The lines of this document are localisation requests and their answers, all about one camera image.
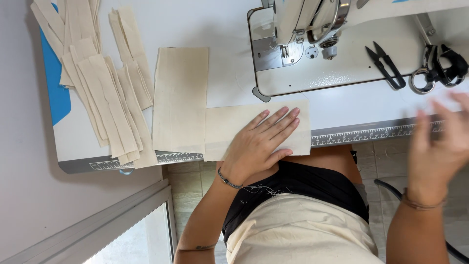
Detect person's left hand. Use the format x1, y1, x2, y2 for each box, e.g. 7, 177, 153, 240
220, 106, 304, 186

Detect person's right hand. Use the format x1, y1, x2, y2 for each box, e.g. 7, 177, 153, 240
407, 92, 469, 201

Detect wide cream fabric piece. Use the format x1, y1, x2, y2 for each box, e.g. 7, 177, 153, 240
203, 100, 312, 162

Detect black thread snips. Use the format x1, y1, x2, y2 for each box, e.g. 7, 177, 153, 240
365, 41, 407, 91

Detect grey ruler strip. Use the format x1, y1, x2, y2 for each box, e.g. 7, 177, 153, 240
59, 119, 446, 175

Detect white sewing machine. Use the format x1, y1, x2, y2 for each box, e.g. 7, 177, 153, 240
247, 0, 469, 103

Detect black shorts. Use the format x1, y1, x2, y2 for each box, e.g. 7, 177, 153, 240
221, 160, 370, 245

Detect cream cloth on lap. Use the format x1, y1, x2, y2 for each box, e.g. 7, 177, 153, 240
225, 193, 385, 264

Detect loose white threads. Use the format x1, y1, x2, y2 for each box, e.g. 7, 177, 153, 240
240, 184, 294, 199

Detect cream fabric rectangle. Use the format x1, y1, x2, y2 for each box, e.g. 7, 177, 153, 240
152, 47, 209, 154

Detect pile of cream fabric strips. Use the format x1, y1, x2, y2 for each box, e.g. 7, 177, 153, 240
30, 0, 159, 169

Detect blue plastic sheet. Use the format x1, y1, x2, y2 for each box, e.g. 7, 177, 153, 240
40, 3, 72, 127

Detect black-handled scissors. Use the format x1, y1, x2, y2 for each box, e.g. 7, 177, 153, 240
410, 44, 469, 94

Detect brown cord bracelet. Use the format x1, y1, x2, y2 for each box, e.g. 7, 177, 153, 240
401, 187, 448, 212

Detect black cable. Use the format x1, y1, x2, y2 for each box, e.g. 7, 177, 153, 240
373, 178, 469, 264

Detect dark beaded bracelet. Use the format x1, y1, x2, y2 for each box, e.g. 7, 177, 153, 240
217, 167, 245, 190

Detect grey window frame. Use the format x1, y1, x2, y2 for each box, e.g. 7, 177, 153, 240
0, 178, 179, 264

